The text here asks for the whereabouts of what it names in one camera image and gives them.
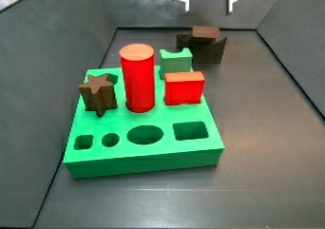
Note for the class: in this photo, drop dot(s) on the red square block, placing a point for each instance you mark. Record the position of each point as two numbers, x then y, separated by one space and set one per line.
184 87

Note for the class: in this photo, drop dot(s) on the brown star peg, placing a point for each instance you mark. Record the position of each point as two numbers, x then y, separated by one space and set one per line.
98 94

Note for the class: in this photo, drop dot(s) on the red cylinder peg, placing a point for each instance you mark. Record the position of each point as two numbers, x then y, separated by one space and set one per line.
137 59

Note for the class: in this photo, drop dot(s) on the green notched block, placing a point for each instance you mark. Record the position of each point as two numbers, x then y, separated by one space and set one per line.
175 61

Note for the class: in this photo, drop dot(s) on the dark grey curved cradle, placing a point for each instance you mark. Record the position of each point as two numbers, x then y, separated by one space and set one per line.
206 53

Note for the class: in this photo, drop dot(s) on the brown square-circle forked object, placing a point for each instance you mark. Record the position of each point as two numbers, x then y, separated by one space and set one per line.
204 34

